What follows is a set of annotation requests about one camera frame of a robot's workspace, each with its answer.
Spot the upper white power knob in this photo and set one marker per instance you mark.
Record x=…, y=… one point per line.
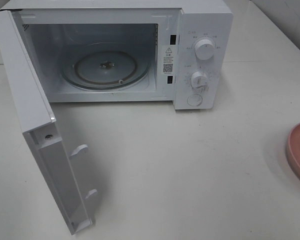
x=204, y=48

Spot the round white door button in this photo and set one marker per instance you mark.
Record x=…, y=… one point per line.
x=195, y=100

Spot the white timer knob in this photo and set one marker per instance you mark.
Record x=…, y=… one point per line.
x=199, y=80

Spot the white microwave oven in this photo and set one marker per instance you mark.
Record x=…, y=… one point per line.
x=63, y=24

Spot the white warning label sticker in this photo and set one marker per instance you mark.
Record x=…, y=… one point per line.
x=168, y=58

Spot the white microwave door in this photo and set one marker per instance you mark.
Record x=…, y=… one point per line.
x=25, y=64

